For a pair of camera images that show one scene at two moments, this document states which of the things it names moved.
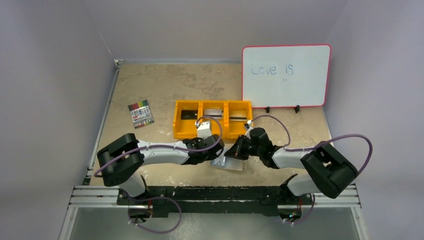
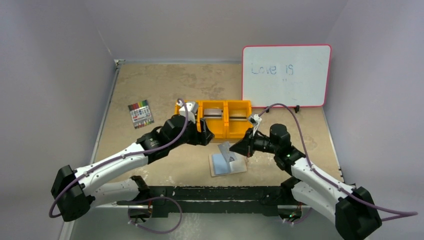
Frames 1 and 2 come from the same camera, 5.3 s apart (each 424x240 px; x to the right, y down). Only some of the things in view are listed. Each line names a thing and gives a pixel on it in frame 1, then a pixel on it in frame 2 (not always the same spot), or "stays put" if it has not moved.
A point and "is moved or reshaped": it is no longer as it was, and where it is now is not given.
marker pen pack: [141, 114] stays put
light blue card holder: [227, 162] is moved or reshaped
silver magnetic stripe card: [216, 113] stays put
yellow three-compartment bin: [233, 115] stays put
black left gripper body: [209, 157] -> [189, 136]
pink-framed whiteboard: [286, 76] stays put
